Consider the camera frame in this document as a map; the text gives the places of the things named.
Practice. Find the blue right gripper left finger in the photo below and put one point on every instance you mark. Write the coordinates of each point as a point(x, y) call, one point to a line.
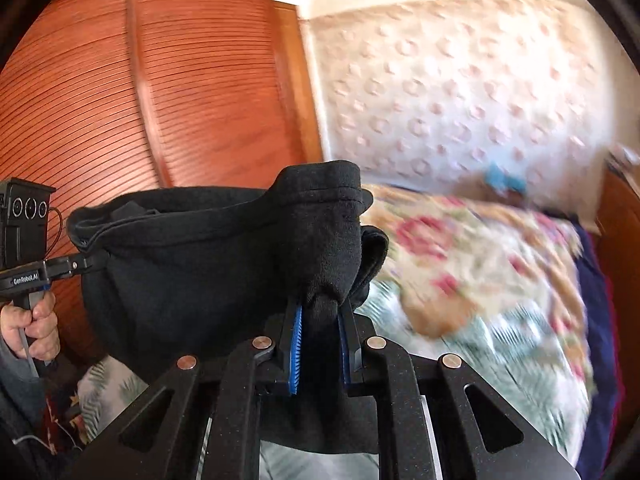
point(290, 346)

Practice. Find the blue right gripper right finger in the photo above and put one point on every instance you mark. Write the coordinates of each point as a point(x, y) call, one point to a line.
point(351, 361)

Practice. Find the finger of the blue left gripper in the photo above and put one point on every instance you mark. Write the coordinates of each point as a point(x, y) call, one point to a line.
point(68, 266)

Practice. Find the black printed t-shirt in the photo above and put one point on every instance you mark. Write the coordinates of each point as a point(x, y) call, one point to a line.
point(200, 270)

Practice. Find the person's left hand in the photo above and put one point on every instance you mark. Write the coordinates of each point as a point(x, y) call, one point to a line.
point(33, 332)

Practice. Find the floral bed quilt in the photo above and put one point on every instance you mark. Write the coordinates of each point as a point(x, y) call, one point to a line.
point(496, 284)

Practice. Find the wooden louvered wardrobe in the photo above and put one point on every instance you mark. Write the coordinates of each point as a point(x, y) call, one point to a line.
point(106, 97)

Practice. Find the blue toy on headboard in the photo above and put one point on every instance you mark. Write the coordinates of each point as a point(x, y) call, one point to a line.
point(501, 182)

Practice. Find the navy blue blanket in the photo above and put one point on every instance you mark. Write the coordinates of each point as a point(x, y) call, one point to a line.
point(602, 343)

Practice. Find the pink circle patterned curtain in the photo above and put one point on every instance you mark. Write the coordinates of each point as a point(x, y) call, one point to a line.
point(433, 95)

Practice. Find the wooden sideboard cabinet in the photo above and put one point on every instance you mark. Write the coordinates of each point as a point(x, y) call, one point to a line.
point(618, 250)

